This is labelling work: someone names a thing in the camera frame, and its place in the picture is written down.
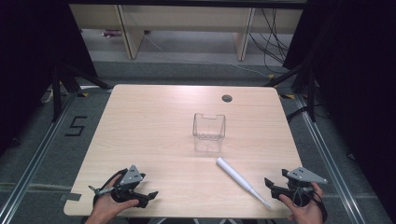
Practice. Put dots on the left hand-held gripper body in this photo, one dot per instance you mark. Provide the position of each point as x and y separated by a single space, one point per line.
130 178

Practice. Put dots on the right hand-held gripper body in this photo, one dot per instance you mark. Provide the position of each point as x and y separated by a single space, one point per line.
303 177

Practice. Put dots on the white electric toothbrush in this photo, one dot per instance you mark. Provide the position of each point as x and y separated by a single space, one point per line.
239 179

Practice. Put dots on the clear plastic container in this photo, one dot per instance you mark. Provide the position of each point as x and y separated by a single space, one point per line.
208 133

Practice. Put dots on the person's right hand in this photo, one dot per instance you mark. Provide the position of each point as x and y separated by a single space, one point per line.
306 211

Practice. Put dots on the person's left hand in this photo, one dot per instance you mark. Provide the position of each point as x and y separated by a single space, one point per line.
107 205

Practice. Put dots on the grey tape strip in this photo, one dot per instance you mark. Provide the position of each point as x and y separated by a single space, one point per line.
71 197

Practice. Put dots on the yellow black tape piece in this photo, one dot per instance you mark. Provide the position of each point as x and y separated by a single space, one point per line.
82 94
288 96

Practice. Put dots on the black metal stand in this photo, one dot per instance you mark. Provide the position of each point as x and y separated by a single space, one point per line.
311 93
56 93

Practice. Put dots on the black curtain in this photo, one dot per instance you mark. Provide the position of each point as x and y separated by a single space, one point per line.
28 62
358 77

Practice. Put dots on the small pink dark item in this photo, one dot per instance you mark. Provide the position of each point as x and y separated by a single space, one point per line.
111 33

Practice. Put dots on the light wooden shelf unit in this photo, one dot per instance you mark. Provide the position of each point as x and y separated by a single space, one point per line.
186 18

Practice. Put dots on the aluminium floor rail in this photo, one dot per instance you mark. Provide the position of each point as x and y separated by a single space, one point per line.
330 161
34 161

